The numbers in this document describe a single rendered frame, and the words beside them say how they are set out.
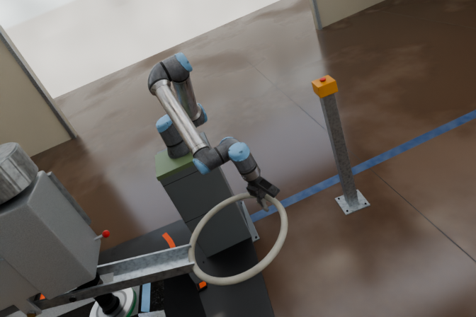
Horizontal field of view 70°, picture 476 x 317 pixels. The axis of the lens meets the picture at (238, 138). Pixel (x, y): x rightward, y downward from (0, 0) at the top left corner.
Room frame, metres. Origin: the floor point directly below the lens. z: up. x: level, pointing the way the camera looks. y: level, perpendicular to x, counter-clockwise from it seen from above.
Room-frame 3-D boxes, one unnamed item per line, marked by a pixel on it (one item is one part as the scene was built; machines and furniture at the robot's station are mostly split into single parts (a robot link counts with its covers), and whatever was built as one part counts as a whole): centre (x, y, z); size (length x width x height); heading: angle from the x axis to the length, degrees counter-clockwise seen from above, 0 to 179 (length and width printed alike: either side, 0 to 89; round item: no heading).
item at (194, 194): (2.18, 0.41, 0.43); 0.50 x 0.50 x 0.85; 3
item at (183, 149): (2.18, 0.41, 0.93); 0.19 x 0.19 x 0.10
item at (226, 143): (1.40, 0.05, 1.19); 0.12 x 0.12 x 0.09; 14
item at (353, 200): (1.93, -0.63, 0.54); 0.20 x 0.20 x 1.09; 89
